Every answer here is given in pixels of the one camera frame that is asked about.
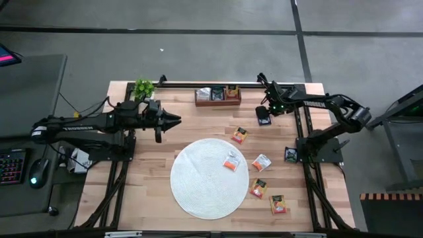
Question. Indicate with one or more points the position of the dark panel with orange stripes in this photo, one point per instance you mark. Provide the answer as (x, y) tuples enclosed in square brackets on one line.
[(393, 218)]

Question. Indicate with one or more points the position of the black metal stand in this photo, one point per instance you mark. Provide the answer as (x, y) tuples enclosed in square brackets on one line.
[(393, 109)]

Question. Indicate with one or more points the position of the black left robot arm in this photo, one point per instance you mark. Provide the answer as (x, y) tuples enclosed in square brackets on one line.
[(86, 127)]

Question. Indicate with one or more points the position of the small black knob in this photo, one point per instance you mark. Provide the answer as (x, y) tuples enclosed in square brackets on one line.
[(53, 211)]

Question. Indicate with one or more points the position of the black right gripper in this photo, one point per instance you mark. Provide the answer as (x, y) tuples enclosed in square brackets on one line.
[(273, 99)]

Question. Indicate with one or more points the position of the white printed box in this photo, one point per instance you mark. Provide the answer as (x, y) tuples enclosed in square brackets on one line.
[(82, 162)]

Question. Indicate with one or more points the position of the screen with pink stripe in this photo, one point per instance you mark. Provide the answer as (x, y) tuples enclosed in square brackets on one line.
[(8, 56)]

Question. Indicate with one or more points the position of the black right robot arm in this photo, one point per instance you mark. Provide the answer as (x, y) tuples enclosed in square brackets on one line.
[(330, 105)]

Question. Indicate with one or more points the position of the black frame clamp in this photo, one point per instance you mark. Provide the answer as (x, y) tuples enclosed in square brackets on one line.
[(261, 77), (162, 80)]

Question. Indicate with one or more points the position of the silver bracket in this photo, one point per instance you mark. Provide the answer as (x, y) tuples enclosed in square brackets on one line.
[(307, 235), (122, 234)]

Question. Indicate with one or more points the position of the brown wooden organizer box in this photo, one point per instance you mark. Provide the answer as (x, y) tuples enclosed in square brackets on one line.
[(218, 103)]

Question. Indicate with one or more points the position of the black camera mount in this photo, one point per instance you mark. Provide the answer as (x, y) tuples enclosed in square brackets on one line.
[(216, 234)]

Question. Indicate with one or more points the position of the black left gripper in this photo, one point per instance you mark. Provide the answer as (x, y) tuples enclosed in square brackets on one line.
[(152, 120)]

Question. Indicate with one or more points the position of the white round woven placemat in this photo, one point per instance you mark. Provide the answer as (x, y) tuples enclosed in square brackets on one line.
[(208, 185)]

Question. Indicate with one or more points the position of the black tea packet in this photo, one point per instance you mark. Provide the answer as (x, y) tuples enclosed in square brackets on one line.
[(291, 155), (264, 121), (218, 94)]

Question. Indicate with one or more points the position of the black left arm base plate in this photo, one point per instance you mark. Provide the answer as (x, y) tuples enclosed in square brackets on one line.
[(99, 156)]

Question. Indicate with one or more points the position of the black computer mouse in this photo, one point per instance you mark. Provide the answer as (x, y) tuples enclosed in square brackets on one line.
[(38, 172)]

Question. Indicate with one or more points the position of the dark grey desk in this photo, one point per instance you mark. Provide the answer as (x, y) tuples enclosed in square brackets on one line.
[(20, 201)]

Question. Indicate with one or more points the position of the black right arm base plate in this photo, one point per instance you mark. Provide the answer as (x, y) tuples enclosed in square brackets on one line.
[(332, 156)]

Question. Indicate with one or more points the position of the green plant in white pot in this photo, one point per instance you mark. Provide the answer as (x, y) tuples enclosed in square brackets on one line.
[(144, 88)]

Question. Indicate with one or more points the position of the black aluminium rig frame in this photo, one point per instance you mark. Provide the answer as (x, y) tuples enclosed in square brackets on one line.
[(185, 85)]

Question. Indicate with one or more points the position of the backlit computer keyboard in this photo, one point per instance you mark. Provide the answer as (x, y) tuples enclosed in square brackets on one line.
[(11, 167)]

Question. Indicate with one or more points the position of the yellow red tea packet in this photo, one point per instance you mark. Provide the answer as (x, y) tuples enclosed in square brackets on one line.
[(258, 188), (278, 204), (232, 92), (240, 135)]

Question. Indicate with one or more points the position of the grey desk panel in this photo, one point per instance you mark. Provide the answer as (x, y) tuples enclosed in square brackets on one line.
[(29, 92)]

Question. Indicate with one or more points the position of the black clamp lever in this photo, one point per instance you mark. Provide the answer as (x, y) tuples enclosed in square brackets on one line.
[(342, 145)]

